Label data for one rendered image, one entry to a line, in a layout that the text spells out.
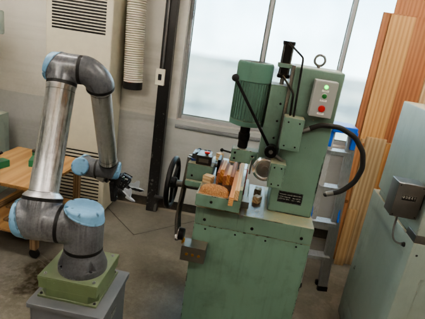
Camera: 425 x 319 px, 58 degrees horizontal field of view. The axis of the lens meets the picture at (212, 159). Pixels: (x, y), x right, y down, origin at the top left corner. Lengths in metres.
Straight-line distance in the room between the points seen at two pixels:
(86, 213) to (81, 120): 1.83
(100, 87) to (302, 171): 1.00
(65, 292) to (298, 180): 1.14
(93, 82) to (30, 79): 2.19
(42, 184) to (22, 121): 2.33
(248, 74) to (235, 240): 0.81
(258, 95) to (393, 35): 1.56
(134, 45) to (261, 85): 1.53
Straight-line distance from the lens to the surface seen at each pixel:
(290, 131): 1.78
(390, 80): 3.20
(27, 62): 3.77
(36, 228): 1.59
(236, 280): 2.07
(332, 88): 1.78
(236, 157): 1.98
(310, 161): 1.91
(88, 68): 1.61
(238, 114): 1.89
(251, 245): 1.96
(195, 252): 1.92
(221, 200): 1.79
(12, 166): 3.04
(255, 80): 1.84
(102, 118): 1.74
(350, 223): 3.20
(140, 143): 3.47
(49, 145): 1.60
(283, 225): 1.90
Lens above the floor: 1.62
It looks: 18 degrees down
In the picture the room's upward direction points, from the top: 9 degrees clockwise
